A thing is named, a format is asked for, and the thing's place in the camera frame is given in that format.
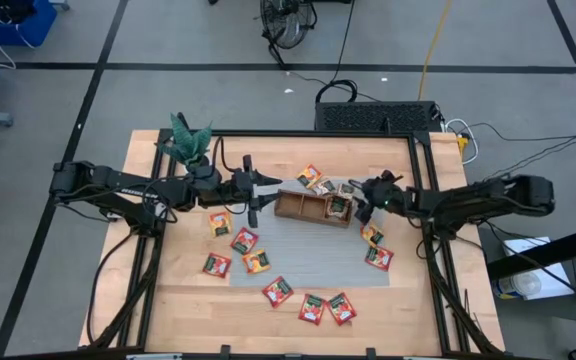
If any red strawberry tea packet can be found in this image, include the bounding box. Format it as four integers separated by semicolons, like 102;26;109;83
364;245;395;272
261;276;295;309
326;291;358;327
297;293;327;327
229;228;260;256
201;253;233;280

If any white box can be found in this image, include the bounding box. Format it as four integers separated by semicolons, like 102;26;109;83
492;236;576;301

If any yellow cable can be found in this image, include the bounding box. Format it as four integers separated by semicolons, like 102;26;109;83
416;0;453;101

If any white cable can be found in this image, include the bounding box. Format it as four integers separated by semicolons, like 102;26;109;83
442;118;480;166

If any large blue plastic bin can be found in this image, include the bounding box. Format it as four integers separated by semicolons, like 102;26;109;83
0;0;59;47

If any coiled black cable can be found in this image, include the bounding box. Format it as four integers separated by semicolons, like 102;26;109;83
315;78;359;105

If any snake plant in white pot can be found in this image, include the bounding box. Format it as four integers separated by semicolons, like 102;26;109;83
156;112;214;174

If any black computer case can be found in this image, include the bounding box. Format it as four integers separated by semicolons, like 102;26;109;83
314;101;443;133

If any black metal desk frame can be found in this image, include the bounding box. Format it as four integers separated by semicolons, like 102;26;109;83
485;117;576;360

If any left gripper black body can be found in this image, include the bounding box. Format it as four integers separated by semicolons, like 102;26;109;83
220;154;264;229

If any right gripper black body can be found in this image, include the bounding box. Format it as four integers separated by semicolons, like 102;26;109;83
353;170;409;224

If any grey woven placemat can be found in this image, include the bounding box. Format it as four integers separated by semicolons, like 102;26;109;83
228;177;390;289

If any three-compartment wooden tray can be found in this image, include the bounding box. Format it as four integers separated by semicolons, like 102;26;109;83
273;188;355;230

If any black floor fan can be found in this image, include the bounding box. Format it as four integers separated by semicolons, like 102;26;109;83
259;0;319;69

